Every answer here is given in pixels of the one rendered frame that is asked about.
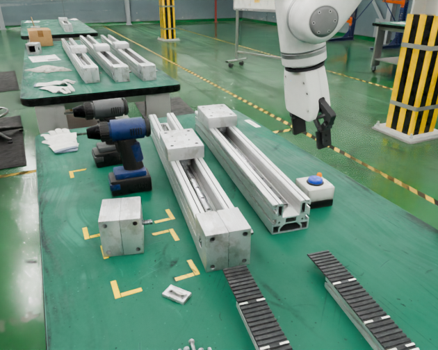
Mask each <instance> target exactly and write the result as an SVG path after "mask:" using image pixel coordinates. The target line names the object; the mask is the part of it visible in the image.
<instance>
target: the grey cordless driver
mask: <svg viewBox="0 0 438 350"><path fill-rule="evenodd" d="M72 111H73V112H64V115H68V114H73V115H74V117H80V118H85V119H86V120H90V119H93V118H95V119H99V120H97V123H99V122H103V121H107V122H109V120H112V119H117V118H115V117H121V116H123V114H124V115H127V113H129V107H128V103H127V100H126V99H125V98H122V99H121V98H116V99H104V100H97V101H92V103H90V102H83V105H80V106H77V107H75V108H73V109H72ZM115 142H117V141H114V142H113V141H112V140H110V141H109V142H98V143H96V147H94V148H92V157H93V160H94V162H95V164H96V166H97V167H105V166H109V165H117V164H122V159H121V156H120V152H117V150H116V148H115Z"/></svg>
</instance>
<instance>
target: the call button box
mask: <svg viewBox="0 0 438 350"><path fill-rule="evenodd" d="M308 178H309V177H304V178H297V179H296V180H295V185H296V186H297V187H298V188H299V189H300V190H301V191H302V192H304V193H305V194H306V195H307V196H308V197H309V198H310V199H311V204H310V205H309V204H307V205H308V206H309V207H310V209H314V208H322V207H326V206H332V203H333V197H334V186H333V185H332V184H331V183H330V182H329V181H327V180H326V179H324V178H323V177H321V178H322V179H323V182H322V183H321V184H312V183H310V182H309V181H308Z"/></svg>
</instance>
